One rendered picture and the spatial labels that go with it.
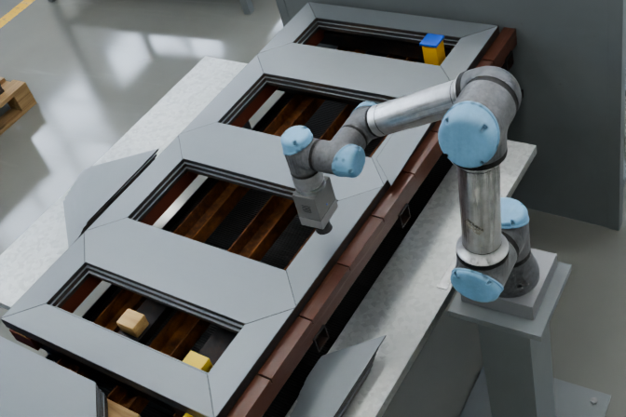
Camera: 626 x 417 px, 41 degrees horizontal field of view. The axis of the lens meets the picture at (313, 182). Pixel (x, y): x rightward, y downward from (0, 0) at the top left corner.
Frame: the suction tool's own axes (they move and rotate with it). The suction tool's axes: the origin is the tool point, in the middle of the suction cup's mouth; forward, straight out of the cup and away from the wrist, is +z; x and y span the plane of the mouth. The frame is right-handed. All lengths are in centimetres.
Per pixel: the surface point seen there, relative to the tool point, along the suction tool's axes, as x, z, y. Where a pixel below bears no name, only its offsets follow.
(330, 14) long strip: -49, 4, -98
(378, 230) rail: 9.6, 7.7, -9.5
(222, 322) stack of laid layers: -14.4, 6.1, 31.0
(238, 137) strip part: -47, 4, -31
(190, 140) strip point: -62, 4, -26
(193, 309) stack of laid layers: -23.5, 5.2, 30.3
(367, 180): 0.9, 3.7, -22.8
